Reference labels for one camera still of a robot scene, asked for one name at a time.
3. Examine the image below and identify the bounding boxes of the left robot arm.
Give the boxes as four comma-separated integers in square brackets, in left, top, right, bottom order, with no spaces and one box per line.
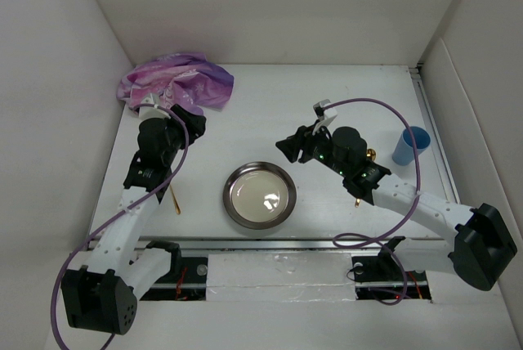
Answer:
[60,105,206,335]

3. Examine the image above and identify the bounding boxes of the blue plastic cup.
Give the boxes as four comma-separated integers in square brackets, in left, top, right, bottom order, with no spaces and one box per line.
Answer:
[392,126,431,166]

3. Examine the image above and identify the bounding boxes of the gold spoon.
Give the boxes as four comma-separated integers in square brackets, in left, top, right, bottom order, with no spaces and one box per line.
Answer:
[355,148,377,208]

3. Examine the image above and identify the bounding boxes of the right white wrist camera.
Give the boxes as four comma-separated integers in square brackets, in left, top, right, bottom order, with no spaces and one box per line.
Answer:
[313,99,337,134]

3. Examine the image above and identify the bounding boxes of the gold fork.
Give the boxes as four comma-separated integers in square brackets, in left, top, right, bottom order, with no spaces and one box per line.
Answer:
[169,184,181,215]

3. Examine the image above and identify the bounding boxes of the round metal plate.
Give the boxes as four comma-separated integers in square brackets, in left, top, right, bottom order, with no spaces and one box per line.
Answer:
[222,161,297,231]

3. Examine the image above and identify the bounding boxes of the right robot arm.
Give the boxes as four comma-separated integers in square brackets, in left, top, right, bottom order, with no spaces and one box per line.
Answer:
[275,126,517,291]

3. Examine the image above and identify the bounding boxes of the purple cable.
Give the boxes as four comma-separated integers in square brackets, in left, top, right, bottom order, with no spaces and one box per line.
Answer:
[49,120,190,350]
[326,97,423,306]

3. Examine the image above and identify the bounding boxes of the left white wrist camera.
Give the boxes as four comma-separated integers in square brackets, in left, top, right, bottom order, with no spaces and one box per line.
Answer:
[137,96,169,121]

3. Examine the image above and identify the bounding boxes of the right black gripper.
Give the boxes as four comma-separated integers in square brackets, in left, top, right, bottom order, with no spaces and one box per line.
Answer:
[275,119,349,178]

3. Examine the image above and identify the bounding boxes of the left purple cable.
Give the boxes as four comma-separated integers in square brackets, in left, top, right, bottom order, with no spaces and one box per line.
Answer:
[49,120,190,350]

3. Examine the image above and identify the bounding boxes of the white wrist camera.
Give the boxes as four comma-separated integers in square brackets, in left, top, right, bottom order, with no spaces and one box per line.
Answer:
[313,99,337,134]
[137,96,169,121]

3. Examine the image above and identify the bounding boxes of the purple pink printed cloth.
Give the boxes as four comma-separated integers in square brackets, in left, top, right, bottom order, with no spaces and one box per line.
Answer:
[116,53,235,115]

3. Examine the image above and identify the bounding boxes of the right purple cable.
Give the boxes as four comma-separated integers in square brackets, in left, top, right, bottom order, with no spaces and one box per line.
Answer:
[326,97,423,306]

